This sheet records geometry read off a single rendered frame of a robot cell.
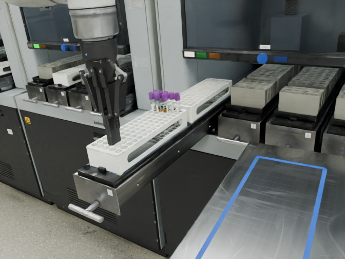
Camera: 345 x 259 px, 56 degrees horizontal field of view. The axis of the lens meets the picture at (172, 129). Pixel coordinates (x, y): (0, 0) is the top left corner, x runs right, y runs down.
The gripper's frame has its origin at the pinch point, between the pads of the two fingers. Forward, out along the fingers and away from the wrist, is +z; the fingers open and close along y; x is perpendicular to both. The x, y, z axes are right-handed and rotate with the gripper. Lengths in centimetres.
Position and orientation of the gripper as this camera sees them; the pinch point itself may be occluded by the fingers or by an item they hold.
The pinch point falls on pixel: (112, 128)
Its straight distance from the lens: 74.9
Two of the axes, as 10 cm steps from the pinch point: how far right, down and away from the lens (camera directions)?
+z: 0.7, 9.1, 4.1
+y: -8.4, -1.7, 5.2
